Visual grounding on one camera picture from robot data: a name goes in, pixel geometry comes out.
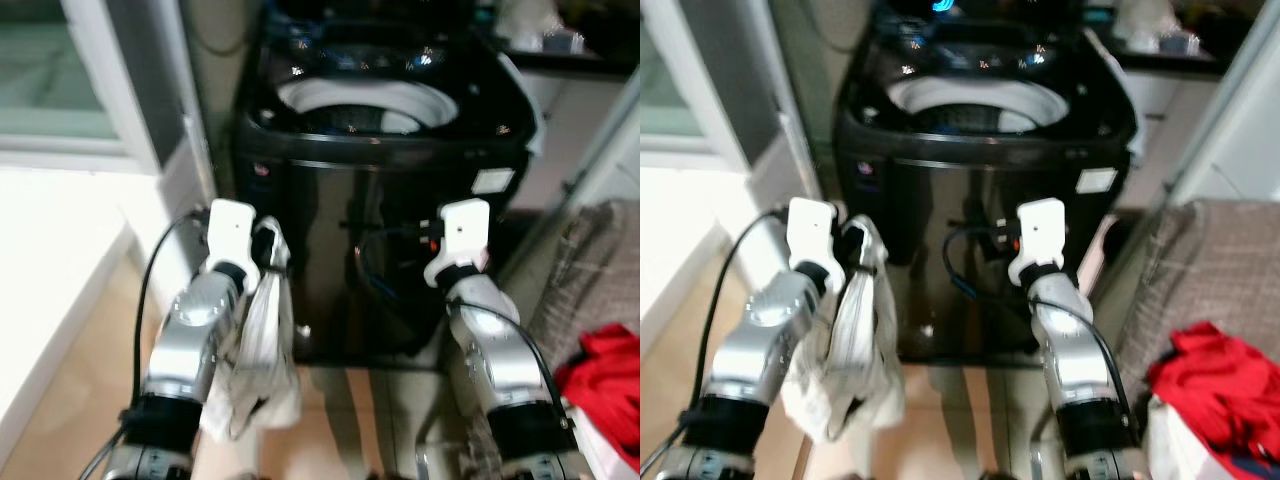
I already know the white garment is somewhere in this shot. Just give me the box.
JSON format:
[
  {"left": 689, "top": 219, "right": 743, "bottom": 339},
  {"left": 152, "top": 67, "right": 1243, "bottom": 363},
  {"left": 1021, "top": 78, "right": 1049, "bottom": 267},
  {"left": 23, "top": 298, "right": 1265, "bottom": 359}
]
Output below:
[
  {"left": 199, "top": 214, "right": 304, "bottom": 444},
  {"left": 781, "top": 214, "right": 907, "bottom": 446}
]

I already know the black top-load washing machine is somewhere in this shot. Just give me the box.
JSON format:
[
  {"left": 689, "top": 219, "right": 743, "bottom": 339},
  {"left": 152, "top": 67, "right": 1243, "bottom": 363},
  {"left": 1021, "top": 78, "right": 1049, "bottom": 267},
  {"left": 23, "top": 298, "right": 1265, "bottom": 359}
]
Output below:
[
  {"left": 234, "top": 0, "right": 542, "bottom": 367},
  {"left": 834, "top": 0, "right": 1147, "bottom": 363}
]

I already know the white washer sticker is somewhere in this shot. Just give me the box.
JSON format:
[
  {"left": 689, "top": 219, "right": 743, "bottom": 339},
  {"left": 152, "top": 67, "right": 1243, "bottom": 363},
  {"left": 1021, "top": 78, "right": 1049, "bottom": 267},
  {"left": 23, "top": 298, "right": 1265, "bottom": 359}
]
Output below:
[
  {"left": 471, "top": 167, "right": 517, "bottom": 196},
  {"left": 1074, "top": 166, "right": 1120, "bottom": 195}
]

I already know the white kitchen cabinet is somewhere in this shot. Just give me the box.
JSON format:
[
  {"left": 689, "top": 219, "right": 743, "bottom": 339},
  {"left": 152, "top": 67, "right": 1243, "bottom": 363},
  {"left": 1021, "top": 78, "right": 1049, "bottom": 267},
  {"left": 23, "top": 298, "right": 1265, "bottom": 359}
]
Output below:
[
  {"left": 515, "top": 70, "right": 623, "bottom": 213},
  {"left": 1130, "top": 68, "right": 1217, "bottom": 203}
]

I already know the grey plaid fabric hamper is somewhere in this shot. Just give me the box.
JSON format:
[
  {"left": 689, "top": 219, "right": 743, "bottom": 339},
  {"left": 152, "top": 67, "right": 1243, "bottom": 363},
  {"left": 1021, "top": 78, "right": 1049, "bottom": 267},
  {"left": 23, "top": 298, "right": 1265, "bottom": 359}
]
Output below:
[
  {"left": 1113, "top": 199, "right": 1280, "bottom": 403},
  {"left": 528, "top": 199, "right": 641, "bottom": 373}
]

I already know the grey metal pole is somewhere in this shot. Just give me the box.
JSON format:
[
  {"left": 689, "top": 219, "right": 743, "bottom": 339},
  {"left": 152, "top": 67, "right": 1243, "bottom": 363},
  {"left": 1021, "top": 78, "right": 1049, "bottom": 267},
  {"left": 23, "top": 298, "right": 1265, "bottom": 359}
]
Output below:
[
  {"left": 1165, "top": 20, "right": 1273, "bottom": 205},
  {"left": 558, "top": 75, "right": 641, "bottom": 203}
]

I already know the black washer lid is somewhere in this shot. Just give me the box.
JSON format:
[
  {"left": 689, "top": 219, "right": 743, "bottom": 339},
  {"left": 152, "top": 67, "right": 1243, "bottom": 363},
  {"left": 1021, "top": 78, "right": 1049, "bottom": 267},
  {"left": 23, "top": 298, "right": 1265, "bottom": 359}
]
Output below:
[
  {"left": 870, "top": 0, "right": 1093, "bottom": 43},
  {"left": 265, "top": 0, "right": 498, "bottom": 47}
]

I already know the white ceramic figure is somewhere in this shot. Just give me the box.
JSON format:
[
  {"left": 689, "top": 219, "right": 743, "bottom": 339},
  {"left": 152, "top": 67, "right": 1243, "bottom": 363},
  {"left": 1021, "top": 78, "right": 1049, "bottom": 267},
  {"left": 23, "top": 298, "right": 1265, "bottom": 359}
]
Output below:
[
  {"left": 1113, "top": 0, "right": 1173, "bottom": 53},
  {"left": 495, "top": 0, "right": 563, "bottom": 53}
]

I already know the red clothing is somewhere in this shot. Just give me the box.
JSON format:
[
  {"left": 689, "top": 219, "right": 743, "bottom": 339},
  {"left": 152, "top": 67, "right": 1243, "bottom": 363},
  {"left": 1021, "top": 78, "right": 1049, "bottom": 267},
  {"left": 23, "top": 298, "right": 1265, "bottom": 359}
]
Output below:
[
  {"left": 1144, "top": 321, "right": 1280, "bottom": 473},
  {"left": 554, "top": 322, "right": 641, "bottom": 473}
]

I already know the black countertop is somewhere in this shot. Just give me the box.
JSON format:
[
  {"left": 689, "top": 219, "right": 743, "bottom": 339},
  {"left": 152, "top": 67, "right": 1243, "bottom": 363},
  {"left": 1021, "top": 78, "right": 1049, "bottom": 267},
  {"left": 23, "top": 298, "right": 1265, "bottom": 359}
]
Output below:
[
  {"left": 495, "top": 0, "right": 641, "bottom": 77},
  {"left": 1095, "top": 0, "right": 1243, "bottom": 73}
]

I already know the white laundry basket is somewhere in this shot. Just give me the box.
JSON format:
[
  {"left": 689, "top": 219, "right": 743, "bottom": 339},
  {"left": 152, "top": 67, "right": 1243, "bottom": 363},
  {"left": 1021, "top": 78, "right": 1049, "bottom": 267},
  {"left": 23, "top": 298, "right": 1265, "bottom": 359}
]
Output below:
[
  {"left": 1145, "top": 395, "right": 1280, "bottom": 480},
  {"left": 560, "top": 400, "right": 641, "bottom": 480}
]

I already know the white door panel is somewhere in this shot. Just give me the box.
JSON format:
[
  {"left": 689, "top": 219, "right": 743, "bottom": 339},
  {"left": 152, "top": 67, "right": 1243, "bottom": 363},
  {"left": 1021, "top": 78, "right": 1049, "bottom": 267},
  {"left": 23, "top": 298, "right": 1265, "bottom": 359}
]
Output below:
[{"left": 1200, "top": 0, "right": 1280, "bottom": 203}]

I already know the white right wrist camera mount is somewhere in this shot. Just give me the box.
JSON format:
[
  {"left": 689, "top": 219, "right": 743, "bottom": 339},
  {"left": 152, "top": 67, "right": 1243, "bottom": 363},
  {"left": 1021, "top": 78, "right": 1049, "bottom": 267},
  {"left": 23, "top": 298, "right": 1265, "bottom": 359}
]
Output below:
[
  {"left": 423, "top": 199, "right": 492, "bottom": 288},
  {"left": 1007, "top": 197, "right": 1067, "bottom": 288}
]

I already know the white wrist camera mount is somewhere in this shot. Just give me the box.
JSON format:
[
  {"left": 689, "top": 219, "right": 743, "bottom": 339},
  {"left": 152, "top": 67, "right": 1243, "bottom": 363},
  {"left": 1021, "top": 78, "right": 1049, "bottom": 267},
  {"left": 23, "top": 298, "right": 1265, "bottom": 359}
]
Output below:
[
  {"left": 423, "top": 199, "right": 492, "bottom": 288},
  {"left": 204, "top": 199, "right": 260, "bottom": 273},
  {"left": 786, "top": 196, "right": 841, "bottom": 273},
  {"left": 1007, "top": 197, "right": 1067, "bottom": 288}
]

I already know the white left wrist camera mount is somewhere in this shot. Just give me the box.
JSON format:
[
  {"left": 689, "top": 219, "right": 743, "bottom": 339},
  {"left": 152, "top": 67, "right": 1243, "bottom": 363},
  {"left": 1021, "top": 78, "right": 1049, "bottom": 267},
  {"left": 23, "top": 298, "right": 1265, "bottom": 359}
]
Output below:
[
  {"left": 204, "top": 199, "right": 260, "bottom": 273},
  {"left": 786, "top": 196, "right": 841, "bottom": 273}
]

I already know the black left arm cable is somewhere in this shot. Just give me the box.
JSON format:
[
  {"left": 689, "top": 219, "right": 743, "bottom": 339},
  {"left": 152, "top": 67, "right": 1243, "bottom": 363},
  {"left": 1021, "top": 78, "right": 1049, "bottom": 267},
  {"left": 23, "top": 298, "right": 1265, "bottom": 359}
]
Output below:
[
  {"left": 78, "top": 212, "right": 208, "bottom": 480},
  {"left": 643, "top": 209, "right": 793, "bottom": 479}
]

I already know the white door frame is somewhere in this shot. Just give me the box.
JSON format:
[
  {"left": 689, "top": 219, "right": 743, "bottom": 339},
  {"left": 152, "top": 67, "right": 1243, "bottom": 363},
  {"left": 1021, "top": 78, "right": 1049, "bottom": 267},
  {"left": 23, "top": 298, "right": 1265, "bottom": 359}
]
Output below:
[
  {"left": 645, "top": 0, "right": 813, "bottom": 193},
  {"left": 60, "top": 0, "right": 217, "bottom": 203}
]

